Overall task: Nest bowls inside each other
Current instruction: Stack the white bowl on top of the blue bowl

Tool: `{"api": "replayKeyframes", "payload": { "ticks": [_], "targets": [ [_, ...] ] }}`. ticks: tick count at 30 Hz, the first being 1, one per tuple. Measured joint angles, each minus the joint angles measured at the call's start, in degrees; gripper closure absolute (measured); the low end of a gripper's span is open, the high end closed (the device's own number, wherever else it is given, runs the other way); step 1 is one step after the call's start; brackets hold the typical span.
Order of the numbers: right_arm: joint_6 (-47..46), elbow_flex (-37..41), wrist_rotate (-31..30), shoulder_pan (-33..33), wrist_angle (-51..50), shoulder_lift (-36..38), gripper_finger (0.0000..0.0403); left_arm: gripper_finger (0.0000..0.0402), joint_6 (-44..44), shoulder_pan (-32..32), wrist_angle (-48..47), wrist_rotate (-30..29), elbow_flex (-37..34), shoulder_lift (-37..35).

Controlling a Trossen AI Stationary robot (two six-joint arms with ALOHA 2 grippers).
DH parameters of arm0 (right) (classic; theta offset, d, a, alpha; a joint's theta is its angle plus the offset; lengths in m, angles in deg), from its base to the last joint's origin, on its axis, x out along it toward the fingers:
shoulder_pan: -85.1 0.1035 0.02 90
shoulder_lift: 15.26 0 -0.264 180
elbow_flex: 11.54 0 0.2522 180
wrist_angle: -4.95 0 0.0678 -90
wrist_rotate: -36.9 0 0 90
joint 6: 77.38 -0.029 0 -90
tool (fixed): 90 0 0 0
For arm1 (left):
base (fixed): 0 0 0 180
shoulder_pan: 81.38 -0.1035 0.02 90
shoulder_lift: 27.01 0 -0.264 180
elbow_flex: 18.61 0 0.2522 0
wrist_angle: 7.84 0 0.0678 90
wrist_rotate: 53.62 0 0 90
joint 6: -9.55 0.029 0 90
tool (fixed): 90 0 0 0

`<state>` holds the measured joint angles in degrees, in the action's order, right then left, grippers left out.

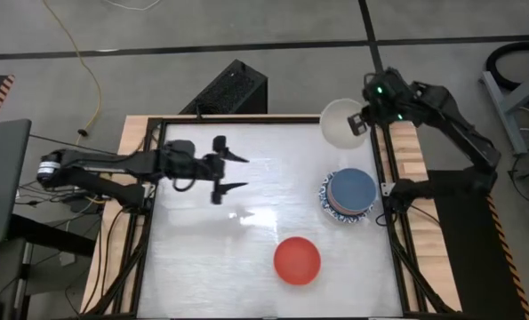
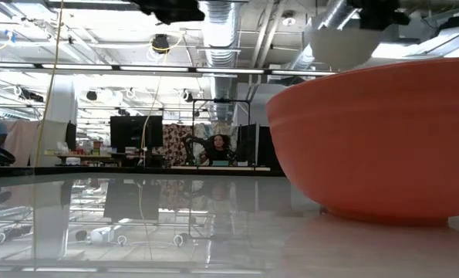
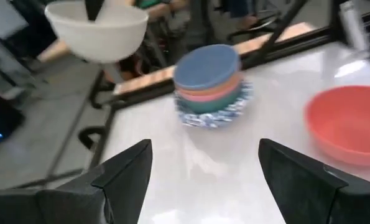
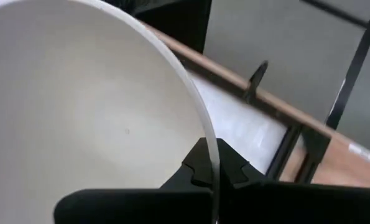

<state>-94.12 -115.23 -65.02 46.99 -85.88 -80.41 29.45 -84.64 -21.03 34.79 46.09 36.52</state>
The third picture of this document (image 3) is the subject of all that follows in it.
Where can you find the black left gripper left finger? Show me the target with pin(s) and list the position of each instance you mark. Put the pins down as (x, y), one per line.
(79, 202)

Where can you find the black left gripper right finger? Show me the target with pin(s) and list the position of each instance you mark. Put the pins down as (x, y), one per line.
(312, 193)

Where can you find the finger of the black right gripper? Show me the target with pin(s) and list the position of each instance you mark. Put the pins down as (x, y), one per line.
(94, 9)

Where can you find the cream bowl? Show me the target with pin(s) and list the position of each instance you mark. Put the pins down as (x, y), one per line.
(104, 37)

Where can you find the red bowl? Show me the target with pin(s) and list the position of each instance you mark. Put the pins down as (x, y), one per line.
(346, 124)

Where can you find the blue patterned white plate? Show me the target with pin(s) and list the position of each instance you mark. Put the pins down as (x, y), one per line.
(203, 124)
(239, 104)
(203, 117)

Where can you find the blue bowl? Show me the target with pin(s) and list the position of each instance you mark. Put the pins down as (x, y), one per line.
(206, 65)

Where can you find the teal bowl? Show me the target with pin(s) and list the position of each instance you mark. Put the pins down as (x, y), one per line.
(211, 106)

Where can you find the pink bowl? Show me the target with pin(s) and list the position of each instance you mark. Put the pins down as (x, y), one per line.
(209, 97)

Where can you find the orange bowl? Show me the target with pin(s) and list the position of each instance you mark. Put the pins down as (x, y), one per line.
(212, 91)

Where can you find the person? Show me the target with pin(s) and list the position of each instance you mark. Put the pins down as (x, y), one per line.
(239, 7)
(178, 28)

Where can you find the white table surface sheet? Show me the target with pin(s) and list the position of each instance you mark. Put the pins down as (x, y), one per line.
(219, 171)

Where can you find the black computer tower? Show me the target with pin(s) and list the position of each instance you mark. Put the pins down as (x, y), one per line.
(4, 118)

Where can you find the grey metal pole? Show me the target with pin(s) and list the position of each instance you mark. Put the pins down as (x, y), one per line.
(352, 25)

